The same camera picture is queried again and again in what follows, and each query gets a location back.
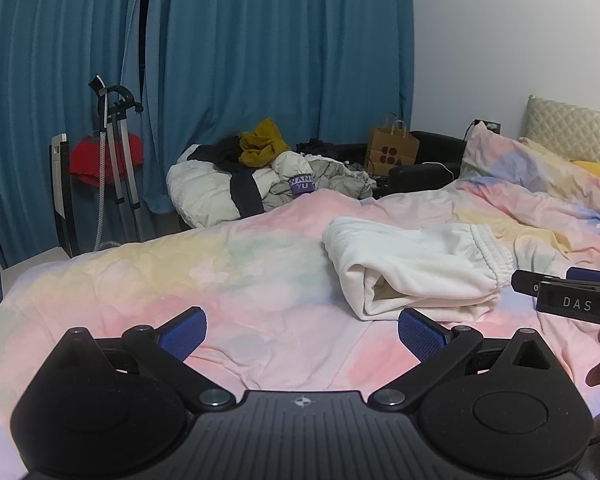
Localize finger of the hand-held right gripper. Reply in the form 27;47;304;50
566;266;600;286
510;268;570;297

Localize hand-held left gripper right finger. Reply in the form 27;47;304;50
369;307;562;412

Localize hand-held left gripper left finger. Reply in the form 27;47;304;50
45;306;237;413

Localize white pants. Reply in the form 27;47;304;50
322;216;515;322

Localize pastel tie-dye duvet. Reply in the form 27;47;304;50
0;160;600;480

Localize pastel tie-dye pillow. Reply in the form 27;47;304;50
461;122;600;233

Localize white puffy jacket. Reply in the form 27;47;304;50
166;157;283;228

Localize quilted cream headboard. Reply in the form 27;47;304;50
522;94;600;167

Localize grey garment with purple label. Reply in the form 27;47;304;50
262;151;377;212

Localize brown paper bag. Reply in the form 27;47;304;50
365;113;421;179

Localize black chair with white back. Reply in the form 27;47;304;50
48;132;80;258

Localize dark cloth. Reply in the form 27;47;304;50
187;137;263;213

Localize red cloth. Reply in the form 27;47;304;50
69;134;144;187

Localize garment steamer stand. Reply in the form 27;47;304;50
88;74;145;251

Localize mustard yellow cloth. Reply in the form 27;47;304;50
238;118;292;169

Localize blue curtain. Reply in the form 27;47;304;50
142;0;415;216
0;0;150;268

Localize white cable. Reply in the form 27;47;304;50
422;161;455;183

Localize wall socket with charger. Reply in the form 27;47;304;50
463;118;502;142

